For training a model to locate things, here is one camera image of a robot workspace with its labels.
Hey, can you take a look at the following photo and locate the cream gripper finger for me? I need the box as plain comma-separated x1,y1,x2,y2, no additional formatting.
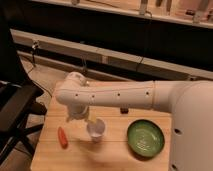
88,113,97,123

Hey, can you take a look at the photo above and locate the white paper cup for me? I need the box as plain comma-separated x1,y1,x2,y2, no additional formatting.
87,119,105,142

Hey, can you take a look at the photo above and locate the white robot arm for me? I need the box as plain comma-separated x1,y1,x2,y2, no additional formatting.
56,72,213,171

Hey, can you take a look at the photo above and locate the black rectangular block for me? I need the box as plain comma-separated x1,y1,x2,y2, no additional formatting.
120,108,129,114

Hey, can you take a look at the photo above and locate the green bowl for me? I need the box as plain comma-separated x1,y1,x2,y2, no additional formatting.
127,119,165,158

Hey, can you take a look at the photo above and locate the black office chair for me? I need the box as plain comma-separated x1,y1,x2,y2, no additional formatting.
0,80,48,165

